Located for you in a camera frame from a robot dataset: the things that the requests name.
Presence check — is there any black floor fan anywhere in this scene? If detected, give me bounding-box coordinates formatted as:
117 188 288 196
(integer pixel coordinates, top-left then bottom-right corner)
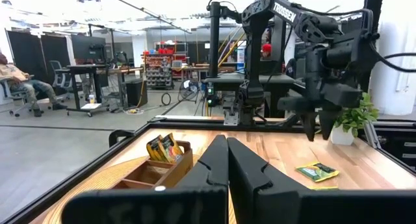
177 79 201 103

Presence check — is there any shelf with storage bins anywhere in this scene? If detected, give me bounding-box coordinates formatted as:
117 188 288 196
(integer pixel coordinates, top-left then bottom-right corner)
142 53 175 90

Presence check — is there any black trash bin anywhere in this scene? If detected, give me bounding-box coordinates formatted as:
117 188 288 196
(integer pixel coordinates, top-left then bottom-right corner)
125 78 149 108

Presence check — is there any green potted plant white pot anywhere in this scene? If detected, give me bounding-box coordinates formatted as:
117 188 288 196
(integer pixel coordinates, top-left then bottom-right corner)
330 92 380 146

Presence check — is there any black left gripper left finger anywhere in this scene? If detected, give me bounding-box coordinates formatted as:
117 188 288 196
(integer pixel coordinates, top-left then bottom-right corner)
61 134 229 224

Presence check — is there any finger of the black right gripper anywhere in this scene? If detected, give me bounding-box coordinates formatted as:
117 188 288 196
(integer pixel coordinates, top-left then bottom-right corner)
318 108 342 141
298 110 318 142

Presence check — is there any person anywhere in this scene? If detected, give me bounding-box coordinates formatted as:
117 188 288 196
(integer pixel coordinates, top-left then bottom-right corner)
259 42 306 81
0 51 68 118

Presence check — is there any grey office chair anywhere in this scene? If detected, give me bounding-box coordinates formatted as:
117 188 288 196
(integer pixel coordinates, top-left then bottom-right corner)
0 79 45 118
48 60 74 101

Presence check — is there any silver mounting bracket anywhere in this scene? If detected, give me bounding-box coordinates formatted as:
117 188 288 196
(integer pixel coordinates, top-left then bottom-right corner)
223 109 240 126

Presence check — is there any black cart pole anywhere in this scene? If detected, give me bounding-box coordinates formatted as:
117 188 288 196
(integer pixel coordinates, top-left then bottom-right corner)
207 0 243 79

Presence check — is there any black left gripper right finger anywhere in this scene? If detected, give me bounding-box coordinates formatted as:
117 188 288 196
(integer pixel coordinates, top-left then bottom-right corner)
227 137 416 224

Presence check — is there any black metal table frame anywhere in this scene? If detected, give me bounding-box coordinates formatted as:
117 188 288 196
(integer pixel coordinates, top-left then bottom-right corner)
0 115 416 224

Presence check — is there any dark grey cart top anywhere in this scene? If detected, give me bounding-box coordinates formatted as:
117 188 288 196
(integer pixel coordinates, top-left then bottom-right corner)
201 71 296 119

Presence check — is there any black computer monitor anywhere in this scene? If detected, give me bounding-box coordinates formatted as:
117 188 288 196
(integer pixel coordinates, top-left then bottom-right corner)
70 34 107 65

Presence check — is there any black partition panel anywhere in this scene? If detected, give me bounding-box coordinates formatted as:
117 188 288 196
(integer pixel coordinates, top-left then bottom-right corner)
6 29 71 85

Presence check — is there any brown wooden compartment box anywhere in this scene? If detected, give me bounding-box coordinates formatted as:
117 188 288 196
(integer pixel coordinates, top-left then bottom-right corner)
112 140 195 190

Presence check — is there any round woven straw placemat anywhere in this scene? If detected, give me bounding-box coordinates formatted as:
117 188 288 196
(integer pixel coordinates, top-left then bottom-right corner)
42 154 237 224

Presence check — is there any black standing desk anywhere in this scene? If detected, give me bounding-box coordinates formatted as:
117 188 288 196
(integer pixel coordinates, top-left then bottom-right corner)
66 64 144 117

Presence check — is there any green lemon lime tea bag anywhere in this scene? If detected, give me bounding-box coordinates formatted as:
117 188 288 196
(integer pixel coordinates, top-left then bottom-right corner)
307 185 339 191
294 161 341 183

